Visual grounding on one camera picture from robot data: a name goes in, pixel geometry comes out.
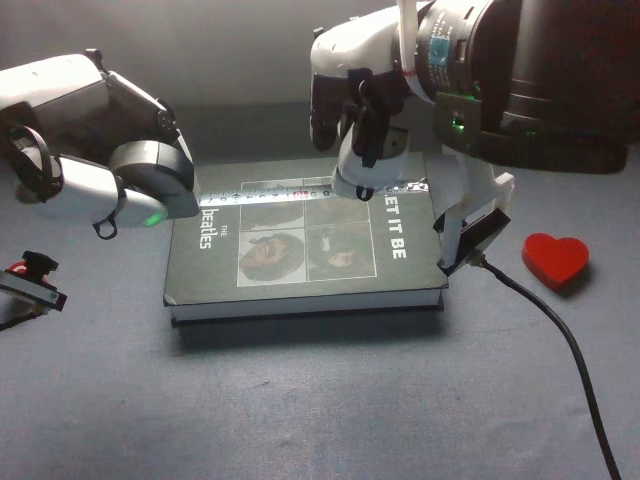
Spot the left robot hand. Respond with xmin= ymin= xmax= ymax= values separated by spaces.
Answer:
xmin=0 ymin=48 xmax=197 ymax=241

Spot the grey table cloth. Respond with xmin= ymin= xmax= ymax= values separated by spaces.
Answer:
xmin=0 ymin=99 xmax=640 ymax=480

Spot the black Beatles book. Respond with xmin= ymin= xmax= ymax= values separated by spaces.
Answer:
xmin=162 ymin=153 xmax=450 ymax=329

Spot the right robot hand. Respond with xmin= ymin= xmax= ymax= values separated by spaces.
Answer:
xmin=307 ymin=4 xmax=431 ymax=202

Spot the thick black camera cable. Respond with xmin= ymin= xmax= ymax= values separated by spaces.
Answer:
xmin=469 ymin=254 xmax=624 ymax=480

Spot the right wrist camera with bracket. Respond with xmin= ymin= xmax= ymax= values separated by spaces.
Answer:
xmin=432 ymin=149 xmax=516 ymax=276

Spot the red heart block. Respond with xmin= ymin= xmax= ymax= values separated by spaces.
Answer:
xmin=521 ymin=232 xmax=591 ymax=294

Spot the grey tape measure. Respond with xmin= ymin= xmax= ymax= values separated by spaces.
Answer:
xmin=107 ymin=139 xmax=431 ymax=220

